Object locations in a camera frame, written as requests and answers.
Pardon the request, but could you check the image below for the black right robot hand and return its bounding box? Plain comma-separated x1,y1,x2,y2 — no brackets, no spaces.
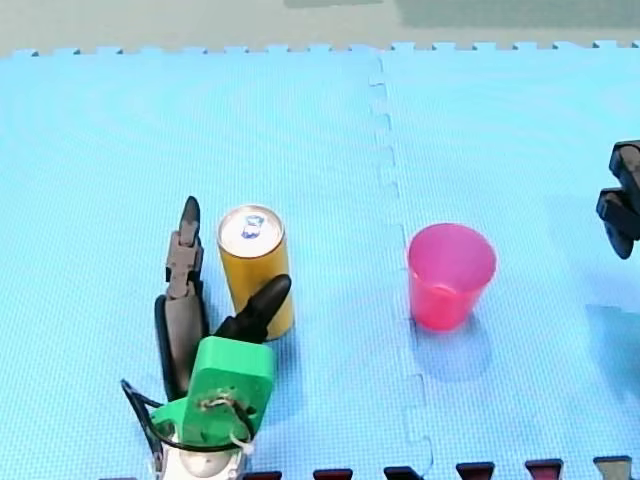
595,139,640,260

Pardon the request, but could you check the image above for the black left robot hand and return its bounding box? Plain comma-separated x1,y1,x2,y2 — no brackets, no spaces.
153,195,293,402

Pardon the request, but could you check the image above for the yellow drink can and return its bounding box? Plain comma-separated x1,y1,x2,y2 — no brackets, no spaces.
216,203,296,342

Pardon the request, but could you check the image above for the pink plastic cup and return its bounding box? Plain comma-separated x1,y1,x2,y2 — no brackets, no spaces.
407,222,498,332

